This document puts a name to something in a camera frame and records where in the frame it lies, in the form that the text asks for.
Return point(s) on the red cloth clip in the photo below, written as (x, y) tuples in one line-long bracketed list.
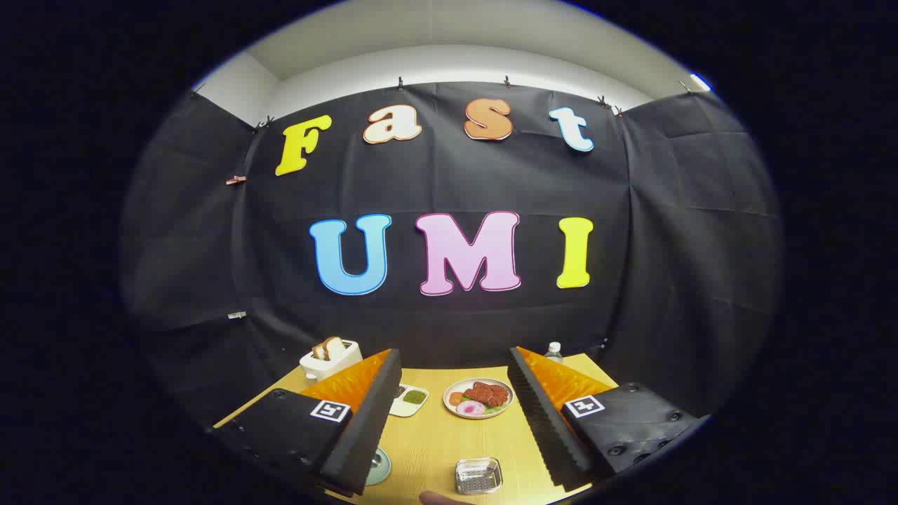
[(236, 180)]

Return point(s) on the small bread slice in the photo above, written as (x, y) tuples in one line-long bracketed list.
[(320, 352)]

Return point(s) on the brown meat slab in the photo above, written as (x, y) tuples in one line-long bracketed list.
[(487, 394)]

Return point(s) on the white toaster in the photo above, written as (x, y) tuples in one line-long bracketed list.
[(337, 368)]

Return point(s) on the pale green round plate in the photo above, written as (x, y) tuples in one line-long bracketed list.
[(380, 466)]

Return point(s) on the orange tomato slice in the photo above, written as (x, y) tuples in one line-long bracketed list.
[(456, 398)]

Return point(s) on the large bread slice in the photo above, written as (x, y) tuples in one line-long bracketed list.
[(335, 348)]

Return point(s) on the green label drink bottle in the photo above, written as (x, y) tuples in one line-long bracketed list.
[(554, 353)]

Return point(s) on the white oval food plate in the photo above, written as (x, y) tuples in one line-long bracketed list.
[(499, 411)]

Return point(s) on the pink round slice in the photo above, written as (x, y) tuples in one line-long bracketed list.
[(475, 408)]

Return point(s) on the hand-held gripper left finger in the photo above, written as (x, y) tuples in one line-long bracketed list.
[(368, 428)]

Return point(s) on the white divided tray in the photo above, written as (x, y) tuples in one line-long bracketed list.
[(407, 409)]

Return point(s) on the pile of green beans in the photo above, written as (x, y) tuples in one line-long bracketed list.
[(414, 396)]

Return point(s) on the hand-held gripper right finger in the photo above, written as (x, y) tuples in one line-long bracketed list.
[(544, 428)]

